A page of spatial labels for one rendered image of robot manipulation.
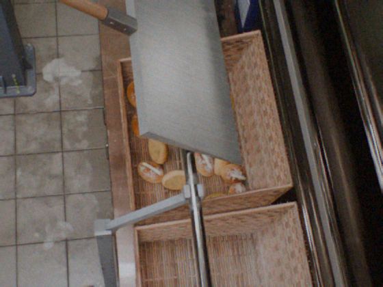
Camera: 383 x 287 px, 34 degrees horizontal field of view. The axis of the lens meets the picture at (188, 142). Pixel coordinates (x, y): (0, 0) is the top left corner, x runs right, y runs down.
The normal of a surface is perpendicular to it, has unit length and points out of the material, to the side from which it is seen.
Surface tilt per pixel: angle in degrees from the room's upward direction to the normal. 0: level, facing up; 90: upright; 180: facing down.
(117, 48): 0
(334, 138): 8
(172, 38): 42
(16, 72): 90
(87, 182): 0
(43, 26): 0
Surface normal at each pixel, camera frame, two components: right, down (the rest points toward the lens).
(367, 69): -0.90, -0.07
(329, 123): 0.22, -0.42
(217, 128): 0.72, -0.36
